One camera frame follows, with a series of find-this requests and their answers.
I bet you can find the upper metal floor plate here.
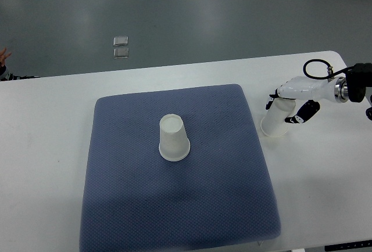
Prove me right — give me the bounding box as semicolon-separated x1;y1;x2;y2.
113;35;128;46

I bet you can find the white paper cup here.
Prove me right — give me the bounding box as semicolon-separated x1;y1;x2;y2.
159;114;191;162
260;98;296;137

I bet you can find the blue-grey fabric mat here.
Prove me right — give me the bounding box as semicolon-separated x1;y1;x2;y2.
80;84;281;251

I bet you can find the dark object at left edge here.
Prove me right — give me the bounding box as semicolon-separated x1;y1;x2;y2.
1;66;39;81

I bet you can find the black label strip table edge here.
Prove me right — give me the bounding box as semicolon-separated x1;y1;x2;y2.
324;240;371;251

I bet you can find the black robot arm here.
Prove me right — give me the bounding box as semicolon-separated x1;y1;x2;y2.
266;59;371;124

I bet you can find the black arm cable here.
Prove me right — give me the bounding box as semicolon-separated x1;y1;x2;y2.
303;59;356;83

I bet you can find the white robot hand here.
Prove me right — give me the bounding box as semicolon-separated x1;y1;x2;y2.
265;76;348;124

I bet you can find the person's hand at left edge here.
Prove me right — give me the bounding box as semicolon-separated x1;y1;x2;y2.
0;48;12;67

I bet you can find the white paper cup on mat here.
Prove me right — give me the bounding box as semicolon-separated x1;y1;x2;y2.
159;114;191;162

